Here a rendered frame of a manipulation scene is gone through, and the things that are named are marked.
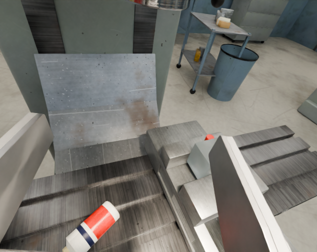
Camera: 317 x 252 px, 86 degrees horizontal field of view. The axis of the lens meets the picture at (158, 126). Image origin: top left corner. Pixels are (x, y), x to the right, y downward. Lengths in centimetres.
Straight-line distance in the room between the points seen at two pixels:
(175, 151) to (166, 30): 37
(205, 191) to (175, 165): 8
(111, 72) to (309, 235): 178
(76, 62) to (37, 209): 36
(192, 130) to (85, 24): 37
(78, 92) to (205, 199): 42
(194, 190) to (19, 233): 31
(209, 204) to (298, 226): 159
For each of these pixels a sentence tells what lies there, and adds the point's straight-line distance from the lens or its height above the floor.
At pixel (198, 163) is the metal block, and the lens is 33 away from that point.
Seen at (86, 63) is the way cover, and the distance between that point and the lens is 54.
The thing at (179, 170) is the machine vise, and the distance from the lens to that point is 37.
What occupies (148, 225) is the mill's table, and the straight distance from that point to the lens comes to 39.
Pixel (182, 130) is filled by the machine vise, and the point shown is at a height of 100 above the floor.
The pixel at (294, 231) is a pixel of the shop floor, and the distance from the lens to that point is 183.
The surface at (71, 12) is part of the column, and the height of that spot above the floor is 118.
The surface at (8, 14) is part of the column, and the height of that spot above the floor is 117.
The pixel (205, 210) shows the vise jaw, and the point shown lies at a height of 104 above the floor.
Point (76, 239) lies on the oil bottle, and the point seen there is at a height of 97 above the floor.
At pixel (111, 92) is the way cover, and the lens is 55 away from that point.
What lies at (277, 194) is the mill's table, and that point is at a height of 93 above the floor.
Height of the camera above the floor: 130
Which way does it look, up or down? 44 degrees down
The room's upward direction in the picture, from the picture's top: 12 degrees clockwise
